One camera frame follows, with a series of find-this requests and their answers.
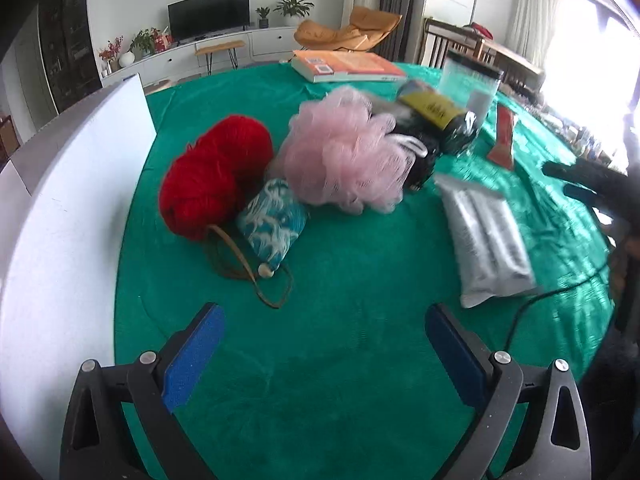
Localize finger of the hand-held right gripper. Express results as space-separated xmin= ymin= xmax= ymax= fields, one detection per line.
xmin=564 ymin=184 xmax=621 ymax=217
xmin=542 ymin=158 xmax=626 ymax=189

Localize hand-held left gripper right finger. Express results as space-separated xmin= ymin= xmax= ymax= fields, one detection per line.
xmin=424 ymin=302 xmax=593 ymax=480

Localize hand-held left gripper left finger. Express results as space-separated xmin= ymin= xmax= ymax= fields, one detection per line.
xmin=60 ymin=302 xmax=226 ymax=480

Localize blue white drawstring pouch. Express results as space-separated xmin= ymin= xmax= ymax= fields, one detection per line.
xmin=206 ymin=177 xmax=309 ymax=310

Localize white foam board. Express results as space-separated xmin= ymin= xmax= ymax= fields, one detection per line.
xmin=0 ymin=74 xmax=157 ymax=480

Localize red yarn ball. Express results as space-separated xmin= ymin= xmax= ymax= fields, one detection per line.
xmin=159 ymin=115 xmax=275 ymax=240

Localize pink bath loofah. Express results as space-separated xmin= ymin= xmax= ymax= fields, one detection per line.
xmin=277 ymin=86 xmax=416 ymax=215

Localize pile of bottles and clutter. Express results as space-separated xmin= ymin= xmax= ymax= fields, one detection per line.
xmin=542 ymin=105 xmax=628 ymax=171

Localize red packet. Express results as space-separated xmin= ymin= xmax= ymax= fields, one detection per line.
xmin=486 ymin=102 xmax=518 ymax=170

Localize silver grey packet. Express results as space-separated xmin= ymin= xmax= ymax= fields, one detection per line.
xmin=434 ymin=172 xmax=538 ymax=309

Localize green tablecloth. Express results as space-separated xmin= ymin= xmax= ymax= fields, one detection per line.
xmin=114 ymin=62 xmax=617 ymax=480

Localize wooden side table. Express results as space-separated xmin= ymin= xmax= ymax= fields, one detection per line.
xmin=475 ymin=37 xmax=545 ymax=82

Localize clear jar with black lid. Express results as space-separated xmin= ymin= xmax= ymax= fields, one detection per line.
xmin=439 ymin=50 xmax=503 ymax=122

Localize black bath loofah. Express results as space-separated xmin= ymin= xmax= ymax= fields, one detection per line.
xmin=385 ymin=110 xmax=442 ymax=193

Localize white curtain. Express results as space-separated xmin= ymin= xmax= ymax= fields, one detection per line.
xmin=507 ymin=0 xmax=581 ymax=53

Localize wooden chair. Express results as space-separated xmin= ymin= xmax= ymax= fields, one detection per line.
xmin=424 ymin=17 xmax=501 ymax=68

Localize white standing air conditioner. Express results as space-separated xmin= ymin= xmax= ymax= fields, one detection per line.
xmin=422 ymin=0 xmax=482 ymax=66

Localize orange book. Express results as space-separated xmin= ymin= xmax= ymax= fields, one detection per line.
xmin=291 ymin=50 xmax=408 ymax=84

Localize orange lounge chair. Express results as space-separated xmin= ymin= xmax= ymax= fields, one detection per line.
xmin=293 ymin=6 xmax=403 ymax=53

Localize wooden stool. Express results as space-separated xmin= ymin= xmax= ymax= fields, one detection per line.
xmin=195 ymin=40 xmax=246 ymax=72

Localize red flowers in vase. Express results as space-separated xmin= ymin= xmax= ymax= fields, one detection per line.
xmin=98 ymin=36 xmax=124 ymax=73

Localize bushy green potted plant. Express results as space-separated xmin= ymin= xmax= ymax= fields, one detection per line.
xmin=130 ymin=28 xmax=158 ymax=57

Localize white television cabinet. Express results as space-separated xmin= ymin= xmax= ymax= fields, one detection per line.
xmin=100 ymin=25 xmax=301 ymax=87

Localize large green potted plant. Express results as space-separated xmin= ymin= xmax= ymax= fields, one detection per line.
xmin=274 ymin=0 xmax=315 ymax=26

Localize black television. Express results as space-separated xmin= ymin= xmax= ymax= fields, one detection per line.
xmin=167 ymin=0 xmax=251 ymax=42

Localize dark wooden cabinet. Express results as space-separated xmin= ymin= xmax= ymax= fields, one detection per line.
xmin=37 ymin=0 xmax=103 ymax=113

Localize black cable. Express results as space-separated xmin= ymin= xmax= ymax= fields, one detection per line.
xmin=500 ymin=260 xmax=613 ymax=356

